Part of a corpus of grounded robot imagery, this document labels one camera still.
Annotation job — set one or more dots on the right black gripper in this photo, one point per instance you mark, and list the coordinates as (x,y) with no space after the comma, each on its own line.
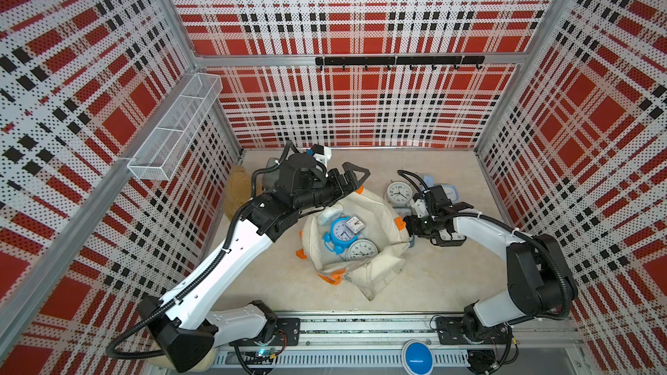
(411,221)

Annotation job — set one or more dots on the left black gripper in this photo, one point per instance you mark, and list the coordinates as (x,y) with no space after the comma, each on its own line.
(340,188)

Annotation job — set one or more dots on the teal alarm clock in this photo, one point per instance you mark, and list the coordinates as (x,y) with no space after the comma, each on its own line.
(451,192)

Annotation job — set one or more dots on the small clear travel clock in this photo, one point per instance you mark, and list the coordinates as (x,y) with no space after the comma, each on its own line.
(354,224)

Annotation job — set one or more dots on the white round alarm clock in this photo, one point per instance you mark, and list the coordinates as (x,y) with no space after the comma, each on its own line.
(399,194)

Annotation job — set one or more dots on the white blue oval clock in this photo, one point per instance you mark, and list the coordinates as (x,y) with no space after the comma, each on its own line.
(329,214)

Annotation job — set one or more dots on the cream canvas tote bag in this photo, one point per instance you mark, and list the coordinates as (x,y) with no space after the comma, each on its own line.
(383,226)

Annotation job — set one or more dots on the light blue alarm clock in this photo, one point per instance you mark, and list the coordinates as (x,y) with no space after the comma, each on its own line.
(429,181)

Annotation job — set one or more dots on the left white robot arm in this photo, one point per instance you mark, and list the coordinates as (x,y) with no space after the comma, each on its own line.
(181,325)

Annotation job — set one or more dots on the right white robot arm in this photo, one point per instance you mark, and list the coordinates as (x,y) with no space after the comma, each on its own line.
(540,284)

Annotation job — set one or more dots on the blue twin bell clock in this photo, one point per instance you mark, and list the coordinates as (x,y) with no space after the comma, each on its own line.
(340,236)

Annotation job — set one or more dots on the grey round clock in bag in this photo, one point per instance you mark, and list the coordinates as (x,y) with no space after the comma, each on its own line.
(362,249)

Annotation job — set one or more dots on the green knitted cloth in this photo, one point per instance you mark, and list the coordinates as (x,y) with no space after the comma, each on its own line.
(269,179)

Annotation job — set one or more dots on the brown plush dog toy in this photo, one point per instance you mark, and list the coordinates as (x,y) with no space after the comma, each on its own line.
(237,191)

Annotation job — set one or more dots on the blue round button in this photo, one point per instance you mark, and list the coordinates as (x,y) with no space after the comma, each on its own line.
(417,358)

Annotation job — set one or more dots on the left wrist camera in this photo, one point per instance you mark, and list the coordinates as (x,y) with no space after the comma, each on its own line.
(321,153)

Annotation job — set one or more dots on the black hook rail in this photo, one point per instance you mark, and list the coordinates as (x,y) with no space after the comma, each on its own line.
(455,61)

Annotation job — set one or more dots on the white wire mesh basket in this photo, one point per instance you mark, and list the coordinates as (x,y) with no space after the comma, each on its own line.
(162,152)

